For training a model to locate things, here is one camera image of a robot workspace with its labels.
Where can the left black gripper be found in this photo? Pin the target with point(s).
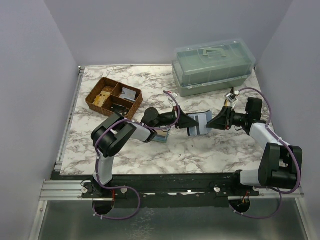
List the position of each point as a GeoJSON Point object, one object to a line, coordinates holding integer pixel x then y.
{"type": "Point", "coordinates": [185, 121]}

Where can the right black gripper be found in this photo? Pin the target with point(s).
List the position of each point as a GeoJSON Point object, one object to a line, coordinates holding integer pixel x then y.
{"type": "Point", "coordinates": [224, 120]}

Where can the black leather card holder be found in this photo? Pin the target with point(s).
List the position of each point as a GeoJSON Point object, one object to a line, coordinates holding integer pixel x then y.
{"type": "Point", "coordinates": [196, 130]}

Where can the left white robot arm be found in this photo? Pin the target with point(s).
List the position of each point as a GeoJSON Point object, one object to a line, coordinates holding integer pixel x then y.
{"type": "Point", "coordinates": [113, 134]}

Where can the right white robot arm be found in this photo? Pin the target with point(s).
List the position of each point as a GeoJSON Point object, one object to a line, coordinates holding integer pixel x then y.
{"type": "Point", "coordinates": [281, 163]}

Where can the gold cards in basket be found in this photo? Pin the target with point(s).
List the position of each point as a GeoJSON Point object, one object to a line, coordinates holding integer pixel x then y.
{"type": "Point", "coordinates": [101, 98]}

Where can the green plastic storage box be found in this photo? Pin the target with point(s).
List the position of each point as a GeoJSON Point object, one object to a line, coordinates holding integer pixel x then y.
{"type": "Point", "coordinates": [212, 66]}

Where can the black item in basket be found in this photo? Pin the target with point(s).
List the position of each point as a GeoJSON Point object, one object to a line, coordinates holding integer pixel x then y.
{"type": "Point", "coordinates": [116, 108]}

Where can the brown woven divided basket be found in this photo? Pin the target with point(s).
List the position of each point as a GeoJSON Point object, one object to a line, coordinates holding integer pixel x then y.
{"type": "Point", "coordinates": [115, 90]}

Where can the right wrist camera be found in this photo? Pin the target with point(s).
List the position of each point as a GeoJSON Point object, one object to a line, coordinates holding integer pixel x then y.
{"type": "Point", "coordinates": [231, 97]}

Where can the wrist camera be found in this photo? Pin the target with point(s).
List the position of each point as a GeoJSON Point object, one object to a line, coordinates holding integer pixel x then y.
{"type": "Point", "coordinates": [172, 97]}
{"type": "Point", "coordinates": [231, 97]}

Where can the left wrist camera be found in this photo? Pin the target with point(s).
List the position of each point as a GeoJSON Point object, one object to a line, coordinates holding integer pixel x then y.
{"type": "Point", "coordinates": [172, 97]}

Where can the black metal base rail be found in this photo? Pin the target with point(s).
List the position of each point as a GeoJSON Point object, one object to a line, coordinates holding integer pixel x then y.
{"type": "Point", "coordinates": [158, 190]}

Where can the aluminium frame rail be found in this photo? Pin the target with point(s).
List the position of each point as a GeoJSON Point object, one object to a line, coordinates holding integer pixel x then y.
{"type": "Point", "coordinates": [62, 148]}

